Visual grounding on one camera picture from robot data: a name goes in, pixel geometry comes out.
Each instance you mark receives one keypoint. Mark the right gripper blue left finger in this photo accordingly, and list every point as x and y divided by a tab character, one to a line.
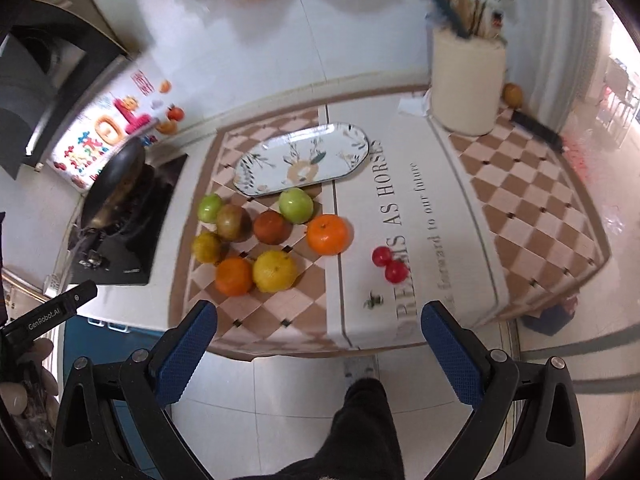
89	442

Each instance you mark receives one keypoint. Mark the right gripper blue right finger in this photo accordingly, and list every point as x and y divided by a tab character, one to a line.
547	443

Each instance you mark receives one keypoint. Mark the yellow green citrus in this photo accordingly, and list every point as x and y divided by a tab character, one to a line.
206	248

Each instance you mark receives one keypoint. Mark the red cherry tomato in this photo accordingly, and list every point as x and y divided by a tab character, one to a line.
396	272
382	256

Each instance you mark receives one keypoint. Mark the large yellow citrus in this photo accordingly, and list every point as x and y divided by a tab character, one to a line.
274	271

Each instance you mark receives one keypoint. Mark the small green apple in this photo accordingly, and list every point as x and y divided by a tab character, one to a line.
209	207

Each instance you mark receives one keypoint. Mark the brownish green fruit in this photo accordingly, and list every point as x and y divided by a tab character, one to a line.
233	223

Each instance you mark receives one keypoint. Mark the dark red orange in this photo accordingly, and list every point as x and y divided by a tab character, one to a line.
272	228

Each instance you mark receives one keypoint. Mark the bright orange tangerine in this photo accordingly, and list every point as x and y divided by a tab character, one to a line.
327	235

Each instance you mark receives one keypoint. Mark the large green apple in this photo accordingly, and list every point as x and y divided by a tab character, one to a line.
296	206

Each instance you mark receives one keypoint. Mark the person's left hand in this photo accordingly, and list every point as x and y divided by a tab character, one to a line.
36	388

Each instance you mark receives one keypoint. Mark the black gas stove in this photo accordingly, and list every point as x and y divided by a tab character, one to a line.
123	254

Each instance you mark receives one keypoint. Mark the black frying pan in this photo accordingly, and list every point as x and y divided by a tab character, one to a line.
109	191

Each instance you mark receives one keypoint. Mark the checkered printed table mat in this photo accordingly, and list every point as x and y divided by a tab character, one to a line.
494	227

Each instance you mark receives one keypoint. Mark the small orange fruit behind holder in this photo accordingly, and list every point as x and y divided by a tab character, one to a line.
512	95

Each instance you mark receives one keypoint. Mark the floral oval ceramic plate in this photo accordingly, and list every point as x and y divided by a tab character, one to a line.
301	158

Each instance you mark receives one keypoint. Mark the crumpled white tissue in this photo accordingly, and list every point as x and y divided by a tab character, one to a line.
418	106

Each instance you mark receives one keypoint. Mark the cream cylindrical utensil holder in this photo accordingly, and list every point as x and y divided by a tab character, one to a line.
467	80

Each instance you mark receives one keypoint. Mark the chopsticks and utensils bundle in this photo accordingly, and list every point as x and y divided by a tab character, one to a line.
470	19

